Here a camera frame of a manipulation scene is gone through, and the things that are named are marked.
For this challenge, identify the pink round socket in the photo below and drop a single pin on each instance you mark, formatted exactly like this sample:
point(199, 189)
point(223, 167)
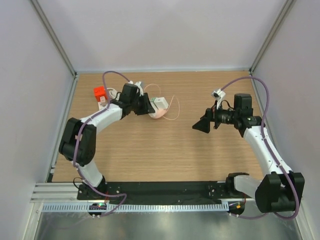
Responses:
point(159, 113)

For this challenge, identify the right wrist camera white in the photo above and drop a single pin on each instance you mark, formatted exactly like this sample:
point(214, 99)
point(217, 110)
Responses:
point(219, 96)

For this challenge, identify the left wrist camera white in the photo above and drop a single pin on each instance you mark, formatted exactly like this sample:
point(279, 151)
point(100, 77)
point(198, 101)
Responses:
point(139, 85)

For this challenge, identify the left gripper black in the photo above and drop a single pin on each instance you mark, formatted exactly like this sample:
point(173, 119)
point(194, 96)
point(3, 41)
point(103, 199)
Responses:
point(147, 108)

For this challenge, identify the white green power strip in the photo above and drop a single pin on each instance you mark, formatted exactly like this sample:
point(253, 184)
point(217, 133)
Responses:
point(102, 103)

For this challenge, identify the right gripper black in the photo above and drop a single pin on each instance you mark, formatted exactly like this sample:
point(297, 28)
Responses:
point(211, 114)

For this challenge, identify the slotted cable duct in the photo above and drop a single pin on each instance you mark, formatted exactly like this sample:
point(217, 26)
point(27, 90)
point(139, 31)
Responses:
point(91, 207)

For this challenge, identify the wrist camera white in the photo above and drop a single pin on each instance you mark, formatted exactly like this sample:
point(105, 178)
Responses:
point(219, 96)
point(139, 85)

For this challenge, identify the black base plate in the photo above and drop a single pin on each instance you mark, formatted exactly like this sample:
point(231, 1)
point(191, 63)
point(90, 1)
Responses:
point(174, 192)

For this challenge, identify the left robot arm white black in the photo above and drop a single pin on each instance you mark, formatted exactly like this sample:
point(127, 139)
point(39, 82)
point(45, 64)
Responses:
point(78, 142)

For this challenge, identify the red cube socket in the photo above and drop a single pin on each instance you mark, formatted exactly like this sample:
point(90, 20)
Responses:
point(100, 93)

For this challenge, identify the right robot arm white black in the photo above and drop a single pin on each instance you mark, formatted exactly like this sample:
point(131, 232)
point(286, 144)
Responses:
point(281, 189)

